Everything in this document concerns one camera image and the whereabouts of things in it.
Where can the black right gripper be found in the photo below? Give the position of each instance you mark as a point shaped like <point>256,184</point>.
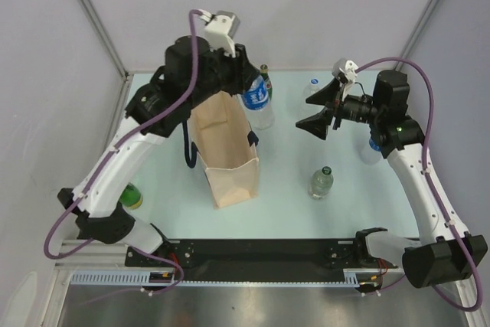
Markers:
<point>318,123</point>

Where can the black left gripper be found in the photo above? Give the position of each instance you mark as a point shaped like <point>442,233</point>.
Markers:
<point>242,71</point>

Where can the clear unlabelled plastic water bottle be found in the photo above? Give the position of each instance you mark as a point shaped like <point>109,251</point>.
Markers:
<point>310,89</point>

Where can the blue label water bottle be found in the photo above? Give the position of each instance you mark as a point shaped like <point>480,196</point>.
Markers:
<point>258,106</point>

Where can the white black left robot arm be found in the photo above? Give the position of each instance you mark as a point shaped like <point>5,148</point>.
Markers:
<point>191,74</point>

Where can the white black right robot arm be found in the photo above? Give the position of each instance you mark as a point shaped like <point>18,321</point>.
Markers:
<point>445,250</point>

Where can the beige canvas tote bag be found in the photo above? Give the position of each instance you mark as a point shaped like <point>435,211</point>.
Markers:
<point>220,138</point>

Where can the green Perrier bottle back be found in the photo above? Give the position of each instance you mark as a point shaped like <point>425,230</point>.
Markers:
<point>264,71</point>

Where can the blue label bottle right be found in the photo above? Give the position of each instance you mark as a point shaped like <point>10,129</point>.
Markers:
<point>370,154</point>

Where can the clear glass bottle green cap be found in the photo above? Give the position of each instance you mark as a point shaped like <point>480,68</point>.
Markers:
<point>321,183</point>

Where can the green bottle front left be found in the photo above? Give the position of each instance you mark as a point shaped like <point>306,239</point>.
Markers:
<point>131,197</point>

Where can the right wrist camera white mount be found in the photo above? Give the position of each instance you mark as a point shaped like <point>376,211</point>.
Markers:
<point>345,72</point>

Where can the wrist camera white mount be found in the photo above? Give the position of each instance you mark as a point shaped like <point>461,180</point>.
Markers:
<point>219,30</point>
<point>345,72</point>

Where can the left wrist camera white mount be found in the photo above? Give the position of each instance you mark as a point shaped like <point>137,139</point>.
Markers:
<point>219,30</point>

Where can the aluminium corner post left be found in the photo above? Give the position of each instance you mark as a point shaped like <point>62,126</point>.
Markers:
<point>103,36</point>

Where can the aluminium corner post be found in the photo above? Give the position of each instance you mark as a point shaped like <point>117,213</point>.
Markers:
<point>103,36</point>
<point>422,22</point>

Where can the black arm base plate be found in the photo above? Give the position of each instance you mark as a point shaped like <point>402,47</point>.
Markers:
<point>267,259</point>

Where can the aluminium corner post right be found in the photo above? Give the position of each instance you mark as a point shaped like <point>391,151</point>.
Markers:
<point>422,22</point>

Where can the white slotted cable duct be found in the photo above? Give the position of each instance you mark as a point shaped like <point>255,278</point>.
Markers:
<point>160,279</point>

